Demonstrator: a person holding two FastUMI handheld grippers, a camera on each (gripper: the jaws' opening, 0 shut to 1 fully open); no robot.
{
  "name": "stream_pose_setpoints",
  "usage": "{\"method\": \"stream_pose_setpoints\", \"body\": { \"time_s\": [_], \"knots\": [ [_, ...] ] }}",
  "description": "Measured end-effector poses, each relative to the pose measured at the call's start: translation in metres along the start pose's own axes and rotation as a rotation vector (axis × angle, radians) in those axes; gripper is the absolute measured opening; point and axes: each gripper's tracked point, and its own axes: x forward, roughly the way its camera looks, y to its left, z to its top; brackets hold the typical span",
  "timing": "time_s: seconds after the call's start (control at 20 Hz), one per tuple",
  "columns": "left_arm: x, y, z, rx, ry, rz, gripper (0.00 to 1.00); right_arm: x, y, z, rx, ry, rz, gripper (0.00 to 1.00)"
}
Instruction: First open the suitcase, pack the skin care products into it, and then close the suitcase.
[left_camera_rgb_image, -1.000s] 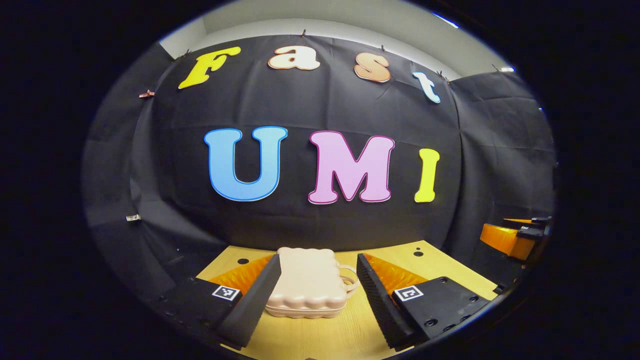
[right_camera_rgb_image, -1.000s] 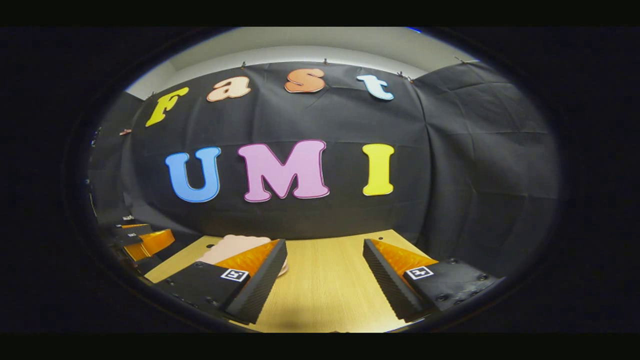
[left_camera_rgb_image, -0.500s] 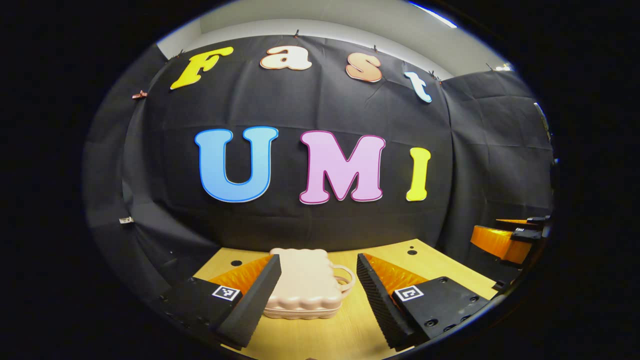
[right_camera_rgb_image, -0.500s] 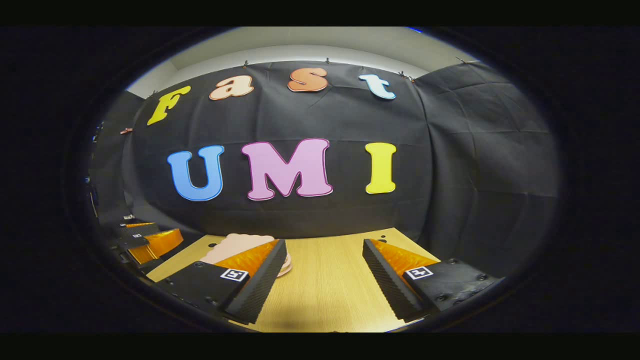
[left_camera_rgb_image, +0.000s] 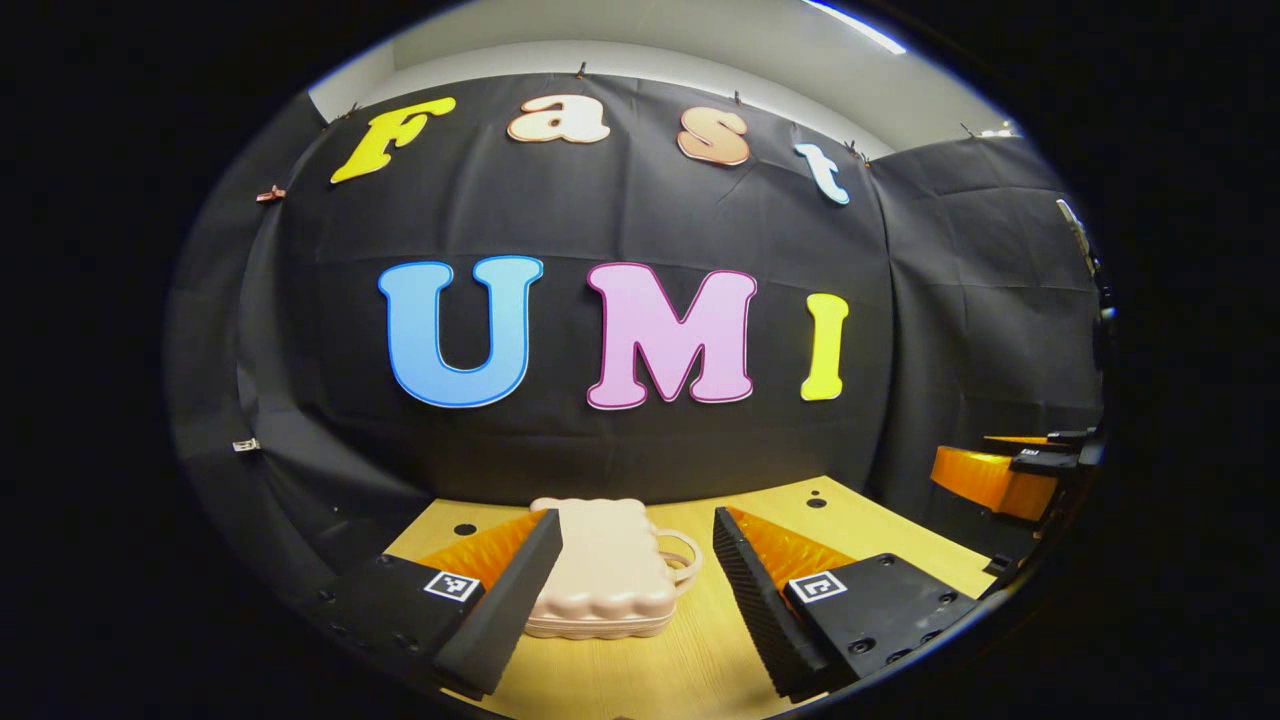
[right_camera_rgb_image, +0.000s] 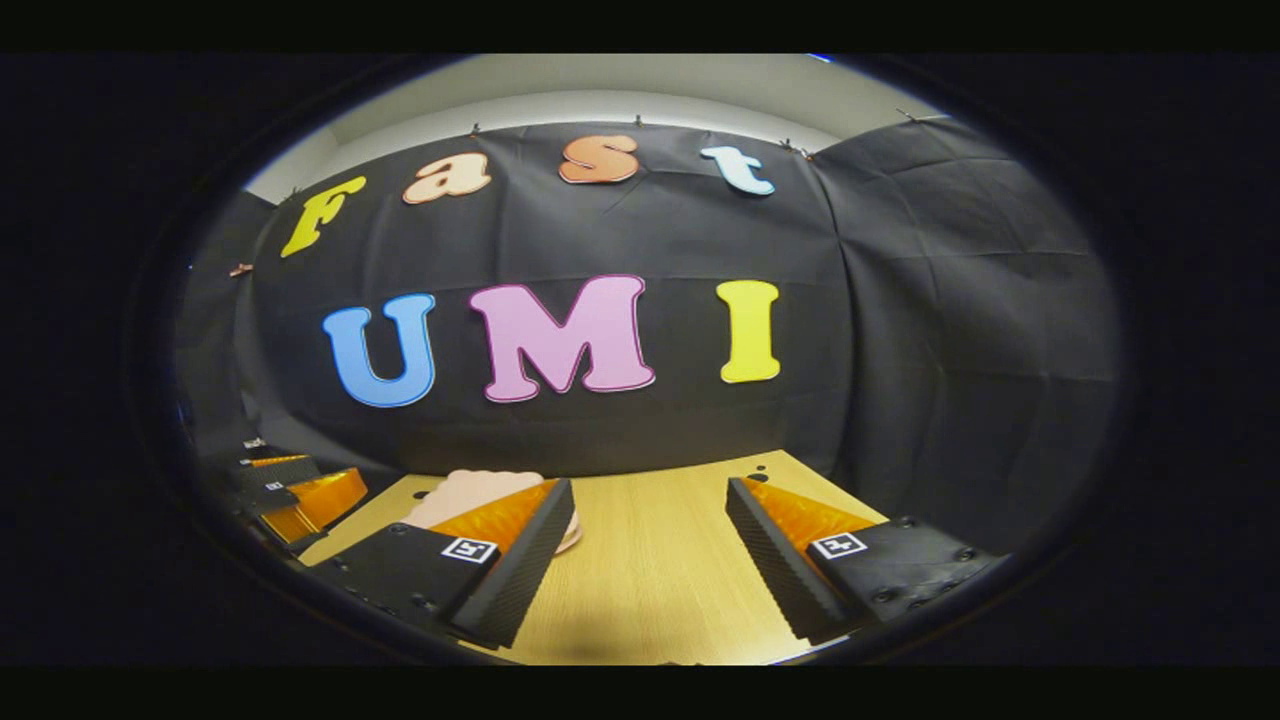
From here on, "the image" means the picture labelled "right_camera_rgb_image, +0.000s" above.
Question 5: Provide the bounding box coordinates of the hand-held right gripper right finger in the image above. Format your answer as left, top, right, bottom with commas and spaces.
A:
726, 477, 1003, 646

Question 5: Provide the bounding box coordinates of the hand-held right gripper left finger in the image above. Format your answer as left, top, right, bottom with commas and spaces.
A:
308, 478, 576, 649

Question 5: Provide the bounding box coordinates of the black backdrop cloth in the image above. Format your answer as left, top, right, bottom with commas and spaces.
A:
178, 115, 1119, 561

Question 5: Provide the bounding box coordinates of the pink suitcase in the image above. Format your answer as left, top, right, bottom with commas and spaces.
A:
400, 469, 584, 557

